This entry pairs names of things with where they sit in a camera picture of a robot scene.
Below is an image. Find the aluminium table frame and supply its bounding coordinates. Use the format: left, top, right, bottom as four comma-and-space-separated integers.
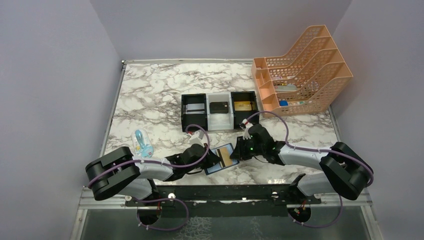
71, 59, 381, 240

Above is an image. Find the gold credit card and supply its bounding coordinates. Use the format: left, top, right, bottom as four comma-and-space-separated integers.
217, 147, 233, 168

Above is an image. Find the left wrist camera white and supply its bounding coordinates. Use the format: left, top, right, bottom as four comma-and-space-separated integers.
188, 130, 208, 146

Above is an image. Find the blue card holder wallet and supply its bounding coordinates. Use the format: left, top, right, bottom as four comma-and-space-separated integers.
204, 143, 240, 175

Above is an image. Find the black metal mounting rail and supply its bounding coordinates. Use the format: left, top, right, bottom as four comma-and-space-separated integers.
125, 184, 321, 218

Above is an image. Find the black card in bin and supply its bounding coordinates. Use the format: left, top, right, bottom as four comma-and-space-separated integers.
209, 101, 230, 115

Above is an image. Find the gold card in bin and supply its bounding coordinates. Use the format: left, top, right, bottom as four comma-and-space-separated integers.
234, 101, 253, 112

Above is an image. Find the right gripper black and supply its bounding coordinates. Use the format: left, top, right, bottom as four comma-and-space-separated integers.
230, 134, 265, 160

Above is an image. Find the orange plastic file organizer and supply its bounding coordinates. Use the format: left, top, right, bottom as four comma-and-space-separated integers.
251, 25, 354, 118

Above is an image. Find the black left sorting bin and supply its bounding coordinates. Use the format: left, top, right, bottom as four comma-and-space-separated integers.
180, 93, 208, 132

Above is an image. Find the blue clear packaged item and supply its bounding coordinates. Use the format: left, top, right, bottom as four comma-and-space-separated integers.
131, 129, 154, 158

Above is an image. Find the blue item in organizer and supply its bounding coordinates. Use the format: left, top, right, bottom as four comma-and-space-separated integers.
279, 100, 289, 107

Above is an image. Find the white middle sorting bin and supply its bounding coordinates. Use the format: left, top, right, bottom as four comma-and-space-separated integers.
206, 91, 234, 132

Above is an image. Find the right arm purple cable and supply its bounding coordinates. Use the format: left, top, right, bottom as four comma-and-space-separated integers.
243, 110, 375, 229

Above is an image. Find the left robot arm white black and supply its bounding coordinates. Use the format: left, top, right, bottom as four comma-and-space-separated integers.
85, 143, 220, 206

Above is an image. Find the silver card in bin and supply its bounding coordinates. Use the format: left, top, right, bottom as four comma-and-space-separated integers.
184, 103, 205, 114

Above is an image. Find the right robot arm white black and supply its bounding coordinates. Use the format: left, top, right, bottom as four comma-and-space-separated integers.
230, 124, 372, 204

